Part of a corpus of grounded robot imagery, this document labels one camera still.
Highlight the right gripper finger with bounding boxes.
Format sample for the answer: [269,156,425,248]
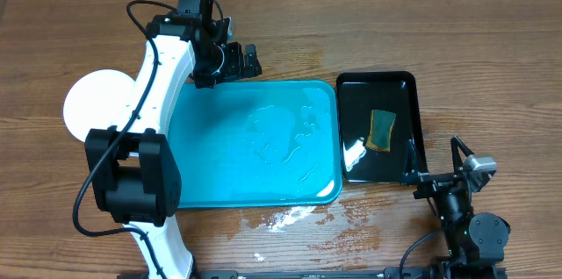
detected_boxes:
[400,139,421,183]
[450,135,474,172]

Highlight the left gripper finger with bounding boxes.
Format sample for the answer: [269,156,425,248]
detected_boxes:
[226,42,245,81]
[243,44,263,78]

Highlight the green yellow sponge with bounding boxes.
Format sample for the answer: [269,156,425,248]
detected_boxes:
[365,110,396,153]

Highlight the white plate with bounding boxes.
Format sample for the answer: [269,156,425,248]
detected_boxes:
[62,69,134,142]

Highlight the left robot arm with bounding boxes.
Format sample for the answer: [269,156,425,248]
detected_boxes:
[72,11,262,278]

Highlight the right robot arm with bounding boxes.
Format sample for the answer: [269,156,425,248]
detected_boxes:
[397,136,511,278]

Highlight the black rectangular tray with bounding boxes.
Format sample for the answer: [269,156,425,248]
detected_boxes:
[336,71,429,184]

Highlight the teal plastic tray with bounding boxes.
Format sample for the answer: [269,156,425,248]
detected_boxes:
[169,80,342,209]

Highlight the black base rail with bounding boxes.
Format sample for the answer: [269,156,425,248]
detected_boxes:
[115,267,508,279]

